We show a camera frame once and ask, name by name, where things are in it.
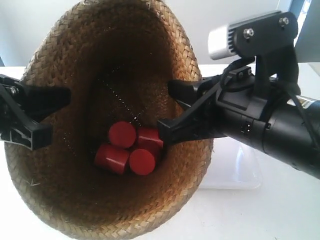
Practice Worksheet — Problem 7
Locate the red cylinder front large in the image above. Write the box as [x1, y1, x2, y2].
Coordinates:
[93, 143, 130, 175]

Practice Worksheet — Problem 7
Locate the white rectangular plastic tray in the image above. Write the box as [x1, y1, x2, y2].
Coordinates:
[199, 139, 262, 190]

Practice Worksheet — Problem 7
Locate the red cylinder left small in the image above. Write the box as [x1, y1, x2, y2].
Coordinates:
[129, 148, 156, 176]

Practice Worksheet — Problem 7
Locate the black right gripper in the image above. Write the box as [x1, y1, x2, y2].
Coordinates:
[157, 66, 270, 145]

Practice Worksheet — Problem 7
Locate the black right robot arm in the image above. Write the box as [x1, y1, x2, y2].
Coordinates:
[157, 66, 320, 178]

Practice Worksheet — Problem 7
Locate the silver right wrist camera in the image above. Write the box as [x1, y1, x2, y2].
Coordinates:
[207, 10, 299, 81]

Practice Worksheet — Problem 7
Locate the red cylinder right small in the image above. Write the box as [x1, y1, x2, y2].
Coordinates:
[137, 127, 164, 160]

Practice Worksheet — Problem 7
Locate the red cylinder large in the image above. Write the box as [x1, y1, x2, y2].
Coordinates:
[108, 121, 137, 149]
[93, 143, 130, 175]

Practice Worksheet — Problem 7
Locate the brown woven wicker basket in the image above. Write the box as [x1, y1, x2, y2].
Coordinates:
[4, 0, 213, 240]

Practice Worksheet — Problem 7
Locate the red cylinder small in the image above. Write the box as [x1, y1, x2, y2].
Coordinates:
[129, 148, 156, 176]
[137, 127, 164, 160]

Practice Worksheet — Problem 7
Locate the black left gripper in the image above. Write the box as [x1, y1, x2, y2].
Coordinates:
[0, 74, 72, 151]

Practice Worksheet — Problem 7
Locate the red cylinder upper large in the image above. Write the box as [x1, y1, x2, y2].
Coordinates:
[108, 121, 137, 149]

